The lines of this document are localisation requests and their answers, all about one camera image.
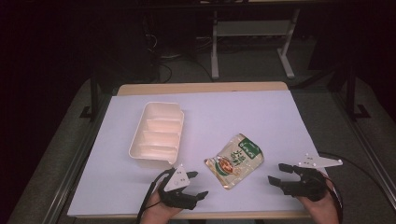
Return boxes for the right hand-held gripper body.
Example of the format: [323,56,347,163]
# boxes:
[281,152,344,203]

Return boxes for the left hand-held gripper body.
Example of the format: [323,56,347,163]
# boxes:
[158,164,201,210]

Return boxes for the green and beige snack packet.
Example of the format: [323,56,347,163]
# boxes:
[204,133,265,190]

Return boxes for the white compartment plastic tray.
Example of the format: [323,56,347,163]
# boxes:
[128,101,186,166]

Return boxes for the person's left hand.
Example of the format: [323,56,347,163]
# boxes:
[139,189,184,224]

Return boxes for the person's right hand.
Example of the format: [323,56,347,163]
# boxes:
[298,179,342,224]

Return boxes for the pale lavender table mat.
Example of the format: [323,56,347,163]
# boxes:
[66,90,329,217]

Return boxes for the white metal stand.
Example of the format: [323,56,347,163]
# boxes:
[210,8,301,80]

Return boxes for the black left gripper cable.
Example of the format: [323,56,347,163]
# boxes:
[135,168,177,224]

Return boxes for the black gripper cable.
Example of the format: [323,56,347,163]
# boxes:
[317,151,389,224]
[135,168,177,224]

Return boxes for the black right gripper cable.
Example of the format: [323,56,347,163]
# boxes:
[317,151,389,224]

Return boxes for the black metal frame post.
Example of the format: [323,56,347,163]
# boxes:
[344,60,372,122]
[79,76,101,121]

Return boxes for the black floor cables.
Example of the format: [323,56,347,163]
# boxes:
[142,15,216,84]

